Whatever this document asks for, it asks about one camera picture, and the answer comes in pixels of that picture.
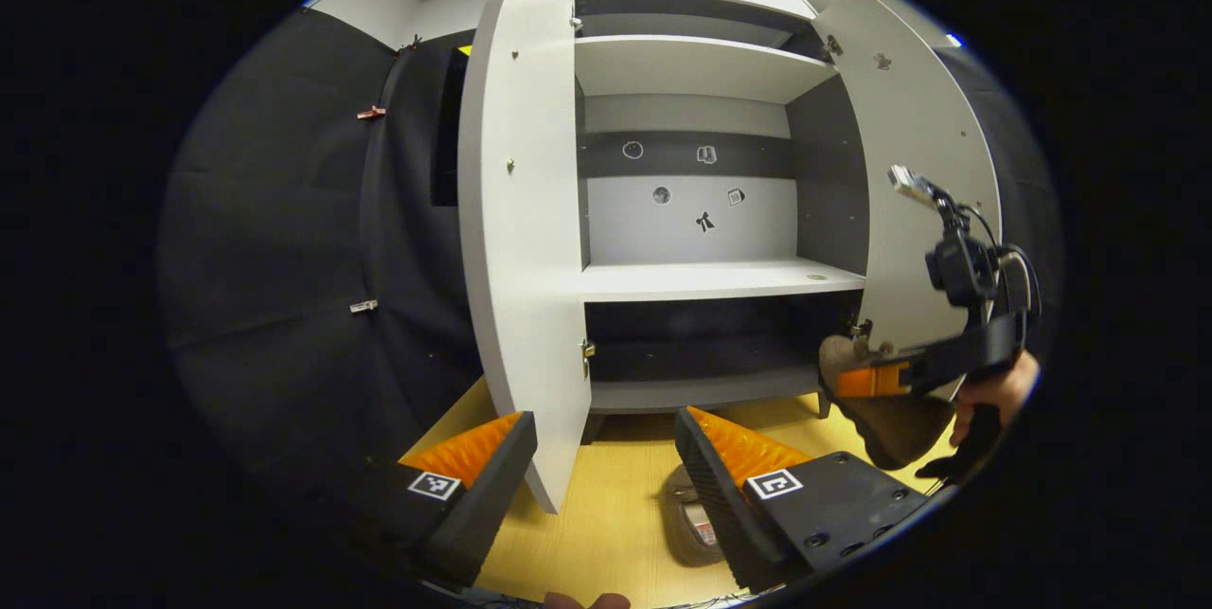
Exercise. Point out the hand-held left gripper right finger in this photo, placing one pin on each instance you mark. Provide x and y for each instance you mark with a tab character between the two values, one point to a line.
715	495

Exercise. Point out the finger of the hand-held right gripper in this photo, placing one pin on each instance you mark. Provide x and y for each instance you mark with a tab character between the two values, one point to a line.
876	380

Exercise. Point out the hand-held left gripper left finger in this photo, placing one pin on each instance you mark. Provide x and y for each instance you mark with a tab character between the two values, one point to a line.
488	505

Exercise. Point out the brown fuzzy shoe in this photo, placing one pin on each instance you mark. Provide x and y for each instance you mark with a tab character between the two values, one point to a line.
686	514
890	429

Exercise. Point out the white shoe cabinet door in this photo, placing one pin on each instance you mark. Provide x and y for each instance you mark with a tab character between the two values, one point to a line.
521	211
909	116

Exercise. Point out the white and grey shoe cabinet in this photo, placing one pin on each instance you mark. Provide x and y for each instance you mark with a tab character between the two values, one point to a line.
691	230

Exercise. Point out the dark cabinet leg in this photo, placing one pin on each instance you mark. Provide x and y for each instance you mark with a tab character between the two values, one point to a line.
824	403

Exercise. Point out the grey cabinet base shelf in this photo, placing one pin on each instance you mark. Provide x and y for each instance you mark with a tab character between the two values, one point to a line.
701	391

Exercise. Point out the white thick cabinet shelf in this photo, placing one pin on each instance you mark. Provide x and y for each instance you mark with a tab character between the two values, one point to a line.
691	64

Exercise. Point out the silver cloth clip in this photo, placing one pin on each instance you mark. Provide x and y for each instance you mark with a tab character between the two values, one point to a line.
364	306

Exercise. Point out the black backdrop cloth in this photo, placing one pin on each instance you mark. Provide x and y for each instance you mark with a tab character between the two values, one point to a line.
275	259

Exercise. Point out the red cloth clip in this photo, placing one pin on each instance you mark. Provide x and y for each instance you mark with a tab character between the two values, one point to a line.
371	113

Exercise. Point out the black cloth clip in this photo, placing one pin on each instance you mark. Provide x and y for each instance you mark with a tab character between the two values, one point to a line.
414	43

